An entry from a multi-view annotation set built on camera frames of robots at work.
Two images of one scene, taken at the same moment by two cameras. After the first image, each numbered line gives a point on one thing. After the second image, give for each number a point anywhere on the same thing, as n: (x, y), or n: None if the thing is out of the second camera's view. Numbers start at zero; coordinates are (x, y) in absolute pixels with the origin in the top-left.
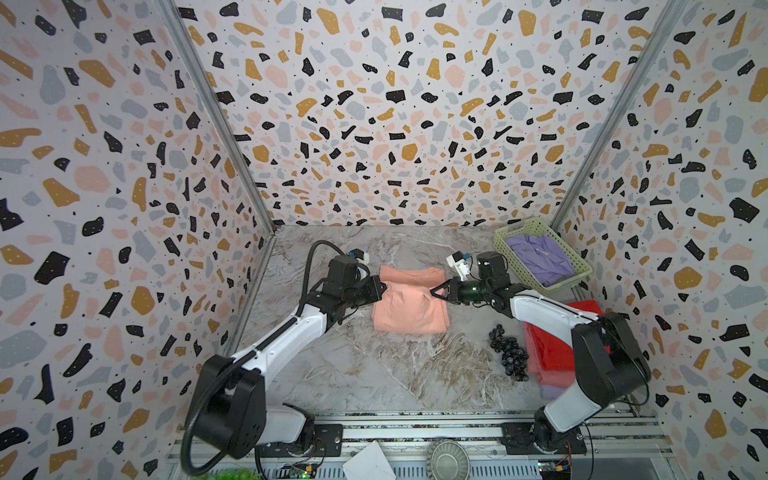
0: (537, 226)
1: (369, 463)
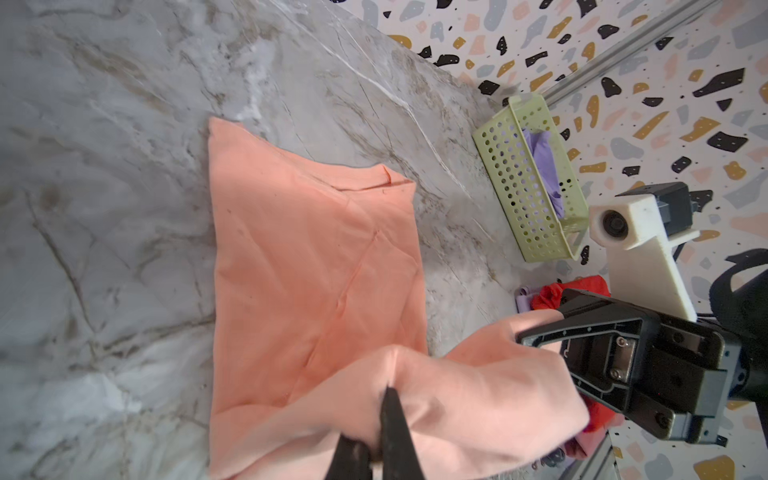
0: (534, 188)
1: None
